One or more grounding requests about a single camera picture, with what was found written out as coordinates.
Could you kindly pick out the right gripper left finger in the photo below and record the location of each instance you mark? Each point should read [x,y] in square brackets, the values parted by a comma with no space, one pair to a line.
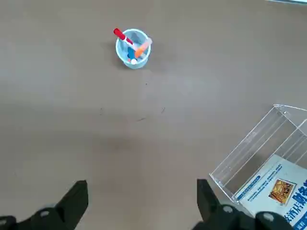
[64,210]

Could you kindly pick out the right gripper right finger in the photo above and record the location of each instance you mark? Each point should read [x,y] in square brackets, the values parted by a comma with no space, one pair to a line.
[211,210]

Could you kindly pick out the white book blue lettering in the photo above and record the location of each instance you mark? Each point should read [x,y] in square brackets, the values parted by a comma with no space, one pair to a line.
[268,182]

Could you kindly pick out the clear acrylic storage rack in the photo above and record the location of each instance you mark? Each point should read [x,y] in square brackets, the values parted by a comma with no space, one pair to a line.
[251,148]

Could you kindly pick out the light blue pen cup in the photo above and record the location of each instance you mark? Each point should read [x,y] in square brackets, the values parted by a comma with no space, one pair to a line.
[122,51]

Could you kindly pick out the blue pen white cap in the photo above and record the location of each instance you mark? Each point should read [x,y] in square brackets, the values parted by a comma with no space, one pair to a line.
[130,52]

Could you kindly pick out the orange highlighter pen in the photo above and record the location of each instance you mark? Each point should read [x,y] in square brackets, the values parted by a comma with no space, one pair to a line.
[142,48]

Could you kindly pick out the red marker pen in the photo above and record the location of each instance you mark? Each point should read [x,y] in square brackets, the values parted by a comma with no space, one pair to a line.
[122,36]

